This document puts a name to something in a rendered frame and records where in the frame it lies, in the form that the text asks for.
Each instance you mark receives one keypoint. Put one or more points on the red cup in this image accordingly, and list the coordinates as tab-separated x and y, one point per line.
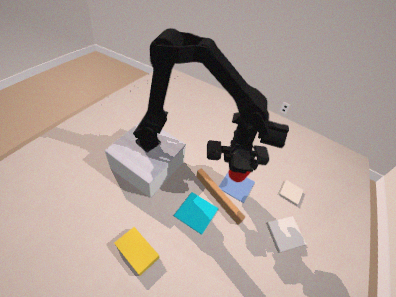
237	177

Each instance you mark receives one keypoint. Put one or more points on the beige flat rectangular block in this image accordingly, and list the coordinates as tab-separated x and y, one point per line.
291	192

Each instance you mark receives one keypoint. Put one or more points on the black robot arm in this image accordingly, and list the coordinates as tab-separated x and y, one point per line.
173	47

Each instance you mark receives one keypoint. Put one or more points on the yellow flat block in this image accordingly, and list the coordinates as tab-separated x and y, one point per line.
137	250

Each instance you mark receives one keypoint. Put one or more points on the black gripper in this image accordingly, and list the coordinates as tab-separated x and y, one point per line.
215	150

